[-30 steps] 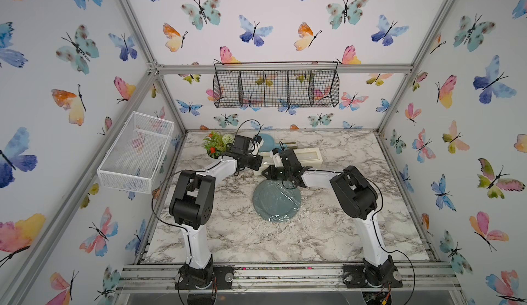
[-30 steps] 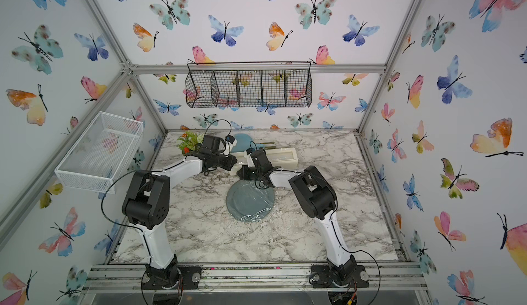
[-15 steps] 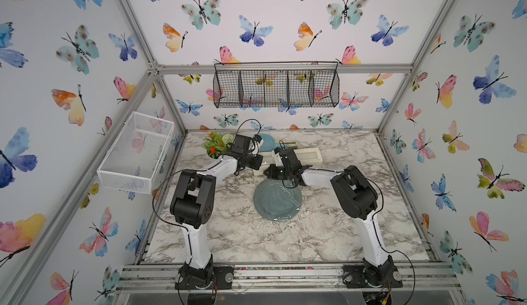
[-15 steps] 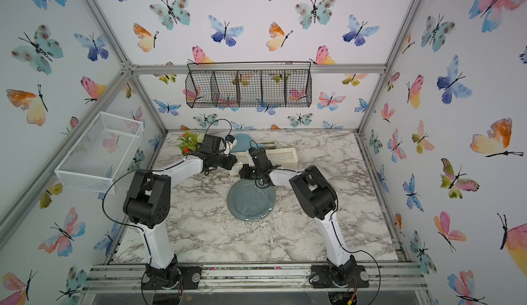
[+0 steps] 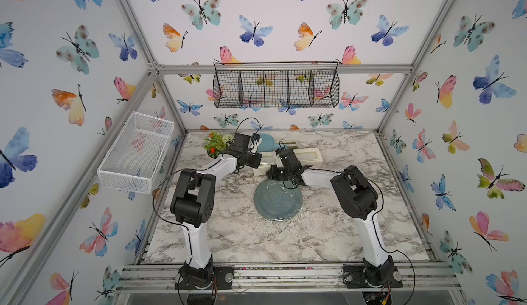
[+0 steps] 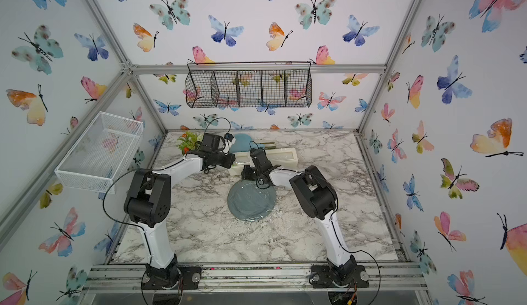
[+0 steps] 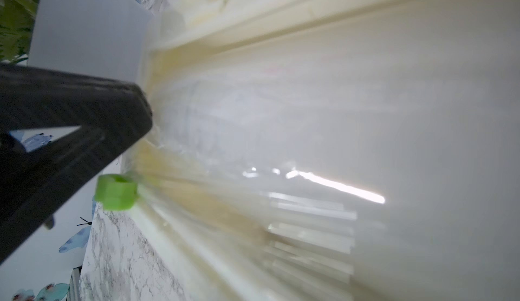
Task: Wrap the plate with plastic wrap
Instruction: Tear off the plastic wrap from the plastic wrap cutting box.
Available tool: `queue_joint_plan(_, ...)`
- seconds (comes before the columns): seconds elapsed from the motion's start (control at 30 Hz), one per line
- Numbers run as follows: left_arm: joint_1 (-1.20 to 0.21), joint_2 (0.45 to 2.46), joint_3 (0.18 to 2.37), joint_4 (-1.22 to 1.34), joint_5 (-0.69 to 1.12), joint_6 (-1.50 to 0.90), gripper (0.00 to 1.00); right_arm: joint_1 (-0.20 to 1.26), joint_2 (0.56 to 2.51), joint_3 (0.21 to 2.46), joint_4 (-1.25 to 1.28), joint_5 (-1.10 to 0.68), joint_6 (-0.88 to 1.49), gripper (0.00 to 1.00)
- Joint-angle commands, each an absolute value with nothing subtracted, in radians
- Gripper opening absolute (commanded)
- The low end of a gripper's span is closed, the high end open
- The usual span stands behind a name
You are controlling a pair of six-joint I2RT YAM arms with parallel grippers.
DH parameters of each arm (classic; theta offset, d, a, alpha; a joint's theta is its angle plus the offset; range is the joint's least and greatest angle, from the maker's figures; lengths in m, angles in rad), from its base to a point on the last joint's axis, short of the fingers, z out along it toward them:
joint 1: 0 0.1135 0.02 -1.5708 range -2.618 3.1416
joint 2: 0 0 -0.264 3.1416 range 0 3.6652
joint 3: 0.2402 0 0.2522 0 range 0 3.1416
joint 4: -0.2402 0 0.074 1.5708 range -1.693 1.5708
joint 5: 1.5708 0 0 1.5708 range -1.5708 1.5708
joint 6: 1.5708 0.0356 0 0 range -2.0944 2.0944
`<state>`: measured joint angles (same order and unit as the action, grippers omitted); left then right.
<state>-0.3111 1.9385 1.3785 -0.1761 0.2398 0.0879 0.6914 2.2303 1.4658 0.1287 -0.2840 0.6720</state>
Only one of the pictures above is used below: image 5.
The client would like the cream plastic wrap dispenser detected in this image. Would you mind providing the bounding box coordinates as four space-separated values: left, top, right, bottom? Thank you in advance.
253 148 323 176

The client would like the clear plastic wrap sheet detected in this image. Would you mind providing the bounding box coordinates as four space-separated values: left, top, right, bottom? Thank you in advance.
253 177 305 223

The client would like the teal ceramic plate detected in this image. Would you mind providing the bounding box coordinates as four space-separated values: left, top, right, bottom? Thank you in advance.
253 179 303 222

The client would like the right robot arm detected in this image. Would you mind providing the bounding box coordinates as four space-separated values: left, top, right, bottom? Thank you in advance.
266 149 394 276

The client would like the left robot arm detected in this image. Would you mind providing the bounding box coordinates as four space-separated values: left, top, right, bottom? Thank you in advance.
170 133 262 281

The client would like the white green striped cloth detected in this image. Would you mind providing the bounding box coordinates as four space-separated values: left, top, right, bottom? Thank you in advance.
279 140 298 149

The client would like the potted plant white pot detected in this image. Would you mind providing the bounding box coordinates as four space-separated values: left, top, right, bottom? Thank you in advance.
203 131 233 159

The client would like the black wire wall basket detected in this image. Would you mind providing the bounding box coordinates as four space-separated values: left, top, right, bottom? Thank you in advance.
208 62 340 109

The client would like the white mesh wall basket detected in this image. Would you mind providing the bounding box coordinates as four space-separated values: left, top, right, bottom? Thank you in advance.
97 112 174 194

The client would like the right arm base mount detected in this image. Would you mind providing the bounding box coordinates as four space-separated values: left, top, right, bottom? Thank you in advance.
342 255 403 289

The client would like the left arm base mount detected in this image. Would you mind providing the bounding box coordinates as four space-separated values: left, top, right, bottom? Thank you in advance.
175 257 234 291

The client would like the aluminium front rail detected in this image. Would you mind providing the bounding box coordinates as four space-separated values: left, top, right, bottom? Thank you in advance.
117 262 461 294

